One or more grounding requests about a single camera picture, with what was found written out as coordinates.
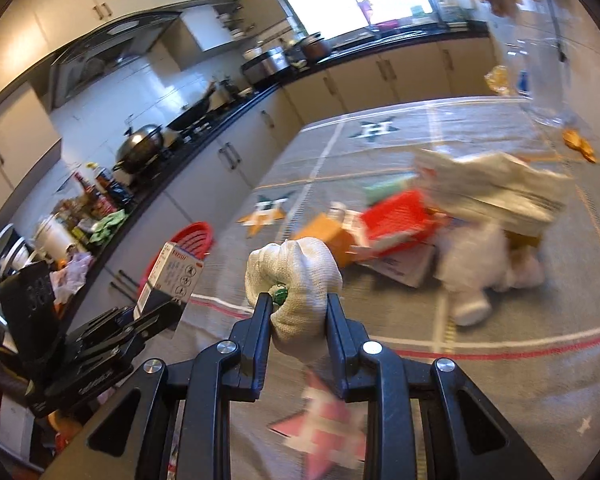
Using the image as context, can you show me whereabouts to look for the white dish rack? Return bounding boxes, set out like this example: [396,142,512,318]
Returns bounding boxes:
[0,223,34,281]

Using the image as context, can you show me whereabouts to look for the small white red carton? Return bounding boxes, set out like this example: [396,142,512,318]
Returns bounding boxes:
[133,242,204,320]

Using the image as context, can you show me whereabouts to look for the green tissue pack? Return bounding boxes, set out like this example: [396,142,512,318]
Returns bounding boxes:
[363,172,416,206]

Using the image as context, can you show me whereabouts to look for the torn red paper box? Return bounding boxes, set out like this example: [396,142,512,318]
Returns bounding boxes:
[360,190,440,257]

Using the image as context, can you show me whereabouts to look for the white plastic bag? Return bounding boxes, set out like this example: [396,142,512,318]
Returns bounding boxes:
[434,223,545,292]

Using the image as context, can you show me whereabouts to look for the white red paper bag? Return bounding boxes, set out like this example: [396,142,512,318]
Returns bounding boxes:
[414,150,572,237]

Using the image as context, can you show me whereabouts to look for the plastic bags on counter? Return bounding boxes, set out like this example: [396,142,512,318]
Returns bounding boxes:
[50,252,93,304]

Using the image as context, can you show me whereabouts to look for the clear glass pitcher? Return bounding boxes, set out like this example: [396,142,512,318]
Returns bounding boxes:
[489,0,572,128]

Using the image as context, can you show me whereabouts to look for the red plastic mesh basket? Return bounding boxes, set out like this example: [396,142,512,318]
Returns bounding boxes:
[138,222,213,296]

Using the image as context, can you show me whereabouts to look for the yellow plastic bag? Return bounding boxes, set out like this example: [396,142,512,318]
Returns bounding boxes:
[484,65,510,96]

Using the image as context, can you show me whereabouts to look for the dark cooking pot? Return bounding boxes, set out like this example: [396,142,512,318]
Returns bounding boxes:
[299,32,332,64]

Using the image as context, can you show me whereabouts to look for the white red box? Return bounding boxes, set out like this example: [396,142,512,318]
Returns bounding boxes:
[360,244,436,288]

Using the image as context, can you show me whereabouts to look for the black frying pan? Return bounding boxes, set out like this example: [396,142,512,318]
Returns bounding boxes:
[166,81,216,131]

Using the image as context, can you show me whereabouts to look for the orange peel pieces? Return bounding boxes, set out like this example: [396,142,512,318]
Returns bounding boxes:
[562,128,597,164]

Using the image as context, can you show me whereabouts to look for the white knit cloth glove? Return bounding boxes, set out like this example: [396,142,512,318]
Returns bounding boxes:
[245,237,342,364]

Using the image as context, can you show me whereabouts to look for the range hood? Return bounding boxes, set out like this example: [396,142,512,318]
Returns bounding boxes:
[48,11,180,110]

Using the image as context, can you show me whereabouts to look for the silver rice cooker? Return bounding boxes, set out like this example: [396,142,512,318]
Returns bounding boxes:
[240,47,290,87]

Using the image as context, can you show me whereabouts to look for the white plastic bottle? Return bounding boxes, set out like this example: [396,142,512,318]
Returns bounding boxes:
[449,289,492,327]

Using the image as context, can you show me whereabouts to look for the green cloth rag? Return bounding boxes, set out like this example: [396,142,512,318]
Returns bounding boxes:
[90,210,128,246]

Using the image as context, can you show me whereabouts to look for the grey patterned tablecloth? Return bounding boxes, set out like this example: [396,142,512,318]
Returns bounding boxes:
[168,98,600,479]

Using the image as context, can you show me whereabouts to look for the orange cardboard box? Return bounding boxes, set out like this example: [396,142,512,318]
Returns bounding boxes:
[294,212,354,269]

